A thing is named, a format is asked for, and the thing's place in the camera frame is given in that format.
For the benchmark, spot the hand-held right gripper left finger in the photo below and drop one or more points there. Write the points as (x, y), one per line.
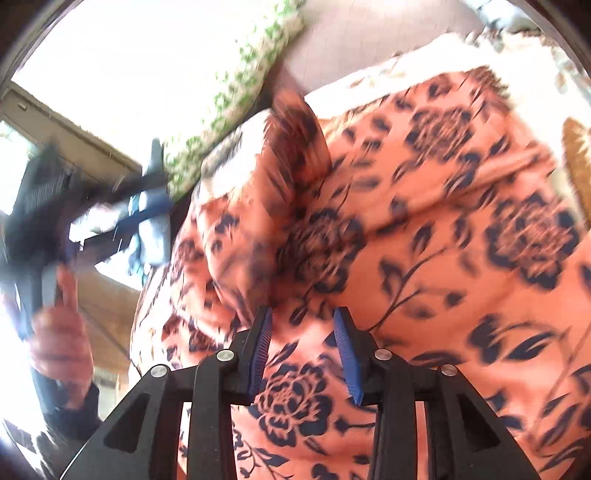
(258, 355)

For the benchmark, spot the orange floral garment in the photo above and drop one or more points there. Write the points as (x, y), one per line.
(415, 286)

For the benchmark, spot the green patterned pillow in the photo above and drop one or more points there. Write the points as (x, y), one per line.
(240, 78)

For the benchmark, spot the white floral fleece blanket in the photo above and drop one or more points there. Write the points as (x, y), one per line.
(415, 62)

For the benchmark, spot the mauve cushion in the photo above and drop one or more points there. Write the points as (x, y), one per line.
(369, 32)

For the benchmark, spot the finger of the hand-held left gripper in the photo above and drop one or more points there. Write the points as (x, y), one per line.
(124, 220)
(134, 182)

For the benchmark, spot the brown window frame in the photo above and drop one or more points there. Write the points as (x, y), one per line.
(69, 129)

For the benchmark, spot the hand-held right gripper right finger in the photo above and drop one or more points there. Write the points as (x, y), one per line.
(346, 355)

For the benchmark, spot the person's left hand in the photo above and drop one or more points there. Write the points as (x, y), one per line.
(62, 337)

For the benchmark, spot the person's left forearm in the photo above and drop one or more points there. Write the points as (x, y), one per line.
(64, 429)

